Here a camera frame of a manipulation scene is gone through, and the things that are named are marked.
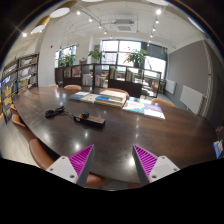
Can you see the potted plant left window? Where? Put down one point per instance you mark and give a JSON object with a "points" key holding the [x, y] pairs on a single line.
{"points": [[67, 60]]}

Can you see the brown chair far right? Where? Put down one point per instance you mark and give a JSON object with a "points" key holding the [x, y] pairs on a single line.
{"points": [[164, 102]]}

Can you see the brown leather chair near left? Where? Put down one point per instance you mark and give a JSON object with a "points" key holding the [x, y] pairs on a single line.
{"points": [[42, 158]]}

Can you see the ceiling air conditioner unit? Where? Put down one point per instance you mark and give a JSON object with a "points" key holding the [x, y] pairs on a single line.
{"points": [[124, 25]]}

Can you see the light open magazine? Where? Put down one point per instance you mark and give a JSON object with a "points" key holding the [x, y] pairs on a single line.
{"points": [[90, 98]]}

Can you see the black power strip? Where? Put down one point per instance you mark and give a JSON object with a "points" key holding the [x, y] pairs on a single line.
{"points": [[91, 120]]}

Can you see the brown leather chair middle left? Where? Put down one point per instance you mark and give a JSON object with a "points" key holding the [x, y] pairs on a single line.
{"points": [[22, 128]]}

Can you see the dark low bookshelf divider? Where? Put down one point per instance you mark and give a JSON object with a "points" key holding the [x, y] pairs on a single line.
{"points": [[136, 81]]}

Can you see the purple cover book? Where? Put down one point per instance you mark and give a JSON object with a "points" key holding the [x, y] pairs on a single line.
{"points": [[153, 111]]}

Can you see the potted plant centre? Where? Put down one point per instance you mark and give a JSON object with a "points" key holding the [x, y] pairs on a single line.
{"points": [[96, 54]]}

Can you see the blue cover book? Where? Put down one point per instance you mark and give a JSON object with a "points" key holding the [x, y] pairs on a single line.
{"points": [[78, 95]]}

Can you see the stack of large books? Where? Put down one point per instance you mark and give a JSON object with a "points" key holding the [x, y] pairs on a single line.
{"points": [[111, 98]]}

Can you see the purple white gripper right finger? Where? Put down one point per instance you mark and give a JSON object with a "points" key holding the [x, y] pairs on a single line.
{"points": [[150, 167]]}

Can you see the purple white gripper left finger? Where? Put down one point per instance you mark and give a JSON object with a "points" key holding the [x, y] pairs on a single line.
{"points": [[74, 168]]}

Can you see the potted plant right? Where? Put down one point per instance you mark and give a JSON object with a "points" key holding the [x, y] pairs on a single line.
{"points": [[136, 56]]}

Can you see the brown chair far side left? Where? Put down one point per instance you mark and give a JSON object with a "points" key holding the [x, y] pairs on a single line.
{"points": [[74, 87]]}

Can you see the white wall radiator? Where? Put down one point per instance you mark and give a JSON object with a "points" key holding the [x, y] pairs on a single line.
{"points": [[192, 99]]}

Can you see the small white radiator far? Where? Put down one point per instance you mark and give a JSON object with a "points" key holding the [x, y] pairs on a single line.
{"points": [[170, 86]]}

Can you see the potted plant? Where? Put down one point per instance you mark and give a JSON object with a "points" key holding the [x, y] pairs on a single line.
{"points": [[136, 56], [96, 54]]}

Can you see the dark oval wooden table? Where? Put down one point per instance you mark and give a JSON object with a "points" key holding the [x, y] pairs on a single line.
{"points": [[183, 137]]}

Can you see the brown leather chair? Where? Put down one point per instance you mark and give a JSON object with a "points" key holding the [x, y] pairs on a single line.
{"points": [[13, 109], [42, 158], [22, 128]]}

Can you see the tall left wall bookshelf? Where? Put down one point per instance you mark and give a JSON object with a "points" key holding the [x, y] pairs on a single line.
{"points": [[19, 74]]}

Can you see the brown chair far side middle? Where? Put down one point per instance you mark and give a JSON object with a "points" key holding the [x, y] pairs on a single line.
{"points": [[118, 90]]}

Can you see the colourful picture book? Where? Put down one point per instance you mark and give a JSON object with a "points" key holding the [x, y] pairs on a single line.
{"points": [[132, 106]]}

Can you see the black charger plug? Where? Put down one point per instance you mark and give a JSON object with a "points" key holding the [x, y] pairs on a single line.
{"points": [[85, 114]]}

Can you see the brown leather chair far left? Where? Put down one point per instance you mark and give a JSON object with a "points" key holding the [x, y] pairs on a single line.
{"points": [[13, 109]]}

